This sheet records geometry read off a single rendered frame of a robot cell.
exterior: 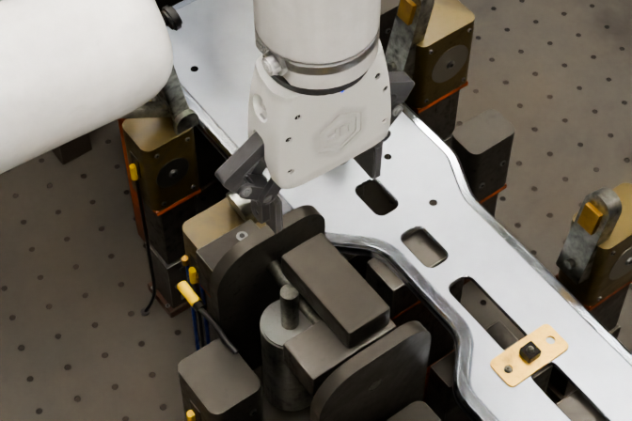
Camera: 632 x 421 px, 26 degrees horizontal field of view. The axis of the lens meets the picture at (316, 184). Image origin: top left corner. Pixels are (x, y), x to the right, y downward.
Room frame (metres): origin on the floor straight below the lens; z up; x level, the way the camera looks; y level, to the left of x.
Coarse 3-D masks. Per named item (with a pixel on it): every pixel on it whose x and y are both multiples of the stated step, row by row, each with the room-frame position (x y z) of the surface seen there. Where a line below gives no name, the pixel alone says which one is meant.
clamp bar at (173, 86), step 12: (168, 12) 1.03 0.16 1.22; (168, 24) 1.03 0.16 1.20; (180, 24) 1.03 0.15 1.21; (168, 84) 1.01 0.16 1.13; (180, 84) 1.02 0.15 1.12; (156, 96) 1.04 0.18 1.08; (168, 96) 1.01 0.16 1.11; (180, 96) 1.02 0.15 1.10; (168, 108) 1.01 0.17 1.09; (180, 108) 1.02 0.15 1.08
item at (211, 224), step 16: (224, 208) 0.88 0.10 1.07; (192, 224) 0.86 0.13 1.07; (208, 224) 0.86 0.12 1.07; (224, 224) 0.86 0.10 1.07; (240, 224) 0.86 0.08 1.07; (256, 224) 0.86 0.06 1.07; (192, 240) 0.84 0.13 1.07; (208, 240) 0.84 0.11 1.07; (192, 256) 0.84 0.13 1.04; (192, 272) 0.83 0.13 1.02; (208, 336) 0.82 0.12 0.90
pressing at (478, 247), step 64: (192, 0) 1.28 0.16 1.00; (192, 64) 1.16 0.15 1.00; (320, 192) 0.96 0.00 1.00; (448, 192) 0.96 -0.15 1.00; (384, 256) 0.87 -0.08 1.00; (448, 256) 0.87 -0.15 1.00; (512, 256) 0.87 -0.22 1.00; (448, 320) 0.78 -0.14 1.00; (512, 320) 0.79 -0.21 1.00; (576, 320) 0.78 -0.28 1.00; (576, 384) 0.71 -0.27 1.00
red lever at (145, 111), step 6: (150, 102) 1.02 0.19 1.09; (156, 102) 1.02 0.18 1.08; (162, 102) 1.03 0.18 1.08; (138, 108) 1.00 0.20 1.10; (144, 108) 1.00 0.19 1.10; (150, 108) 1.01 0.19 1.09; (156, 108) 1.01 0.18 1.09; (162, 108) 1.02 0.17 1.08; (132, 114) 0.99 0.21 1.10; (138, 114) 1.00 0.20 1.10; (144, 114) 1.00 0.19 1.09; (150, 114) 1.01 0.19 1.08; (156, 114) 1.01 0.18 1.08; (162, 114) 1.01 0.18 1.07; (168, 114) 1.02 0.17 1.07
